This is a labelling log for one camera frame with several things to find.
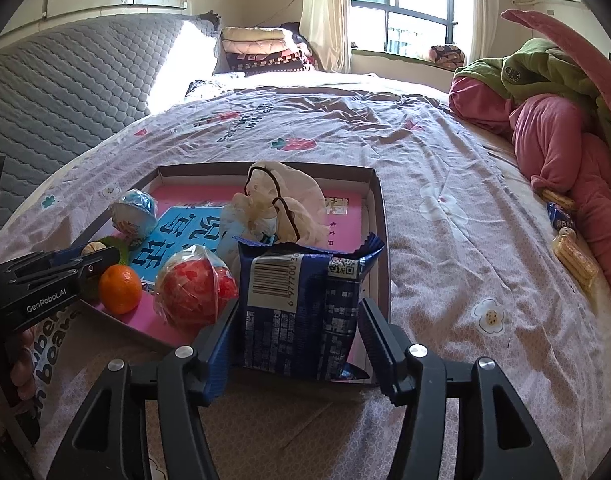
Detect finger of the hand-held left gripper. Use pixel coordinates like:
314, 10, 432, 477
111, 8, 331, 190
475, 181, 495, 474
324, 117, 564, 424
66, 249, 122, 293
48, 246, 94, 267

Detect pink and blue book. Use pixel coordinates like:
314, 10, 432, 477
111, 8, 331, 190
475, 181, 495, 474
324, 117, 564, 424
113, 185, 363, 356

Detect red toy egg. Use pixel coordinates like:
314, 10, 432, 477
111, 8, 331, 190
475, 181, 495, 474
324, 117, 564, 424
154, 245, 239, 331

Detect stack of folded blankets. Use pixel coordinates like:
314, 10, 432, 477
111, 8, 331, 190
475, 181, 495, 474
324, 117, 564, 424
220, 25, 316, 76

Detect person's left hand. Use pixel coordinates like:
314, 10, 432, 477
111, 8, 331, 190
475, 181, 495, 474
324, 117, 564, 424
10, 327, 39, 403

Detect green garment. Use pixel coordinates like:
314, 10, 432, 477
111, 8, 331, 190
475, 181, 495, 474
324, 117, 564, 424
455, 37, 611, 161

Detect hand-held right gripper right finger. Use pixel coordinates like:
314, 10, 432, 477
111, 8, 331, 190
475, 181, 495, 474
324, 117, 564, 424
356, 297, 566, 480

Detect small blue snack packet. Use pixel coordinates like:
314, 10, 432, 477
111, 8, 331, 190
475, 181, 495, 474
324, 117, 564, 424
546, 202, 576, 233

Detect cream curtain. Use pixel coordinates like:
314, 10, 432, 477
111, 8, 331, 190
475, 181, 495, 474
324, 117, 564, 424
300, 0, 353, 73
468, 0, 501, 63

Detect patterned cloth on windowsill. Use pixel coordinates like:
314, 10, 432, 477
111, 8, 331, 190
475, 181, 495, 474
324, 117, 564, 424
430, 45, 466, 68

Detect orange mandarin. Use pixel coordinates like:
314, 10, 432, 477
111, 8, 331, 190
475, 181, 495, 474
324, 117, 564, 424
99, 264, 142, 315

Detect cream frilly cloth black cord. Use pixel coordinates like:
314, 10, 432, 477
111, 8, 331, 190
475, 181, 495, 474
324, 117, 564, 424
220, 161, 331, 256

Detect black patterned cloth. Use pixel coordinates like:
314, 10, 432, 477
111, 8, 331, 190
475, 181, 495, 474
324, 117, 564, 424
186, 78, 226, 97

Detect green fuzzy ring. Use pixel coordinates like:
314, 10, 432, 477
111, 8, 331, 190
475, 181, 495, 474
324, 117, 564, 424
80, 237, 132, 302

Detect window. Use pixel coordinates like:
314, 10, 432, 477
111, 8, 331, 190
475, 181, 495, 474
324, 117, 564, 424
348, 0, 459, 56

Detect small yellow wafer packet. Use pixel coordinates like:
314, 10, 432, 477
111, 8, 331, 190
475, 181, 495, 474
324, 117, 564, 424
543, 189, 576, 211

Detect large yellow wafer packet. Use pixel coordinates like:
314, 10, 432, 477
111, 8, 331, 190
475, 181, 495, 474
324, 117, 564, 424
553, 227, 599, 286

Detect blue toy egg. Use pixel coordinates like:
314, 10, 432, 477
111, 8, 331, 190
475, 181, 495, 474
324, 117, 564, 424
108, 189, 159, 241

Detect pink clothes pile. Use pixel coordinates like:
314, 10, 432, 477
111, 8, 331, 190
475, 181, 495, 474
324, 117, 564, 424
449, 77, 611, 311

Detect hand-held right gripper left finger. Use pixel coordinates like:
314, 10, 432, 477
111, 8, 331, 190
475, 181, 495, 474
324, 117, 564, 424
46, 297, 241, 480

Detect grey cardboard box tray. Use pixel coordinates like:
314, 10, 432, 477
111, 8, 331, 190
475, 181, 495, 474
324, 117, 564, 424
80, 162, 391, 386

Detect pink pillow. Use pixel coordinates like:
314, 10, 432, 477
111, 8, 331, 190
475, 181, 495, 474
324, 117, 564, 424
503, 9, 611, 126

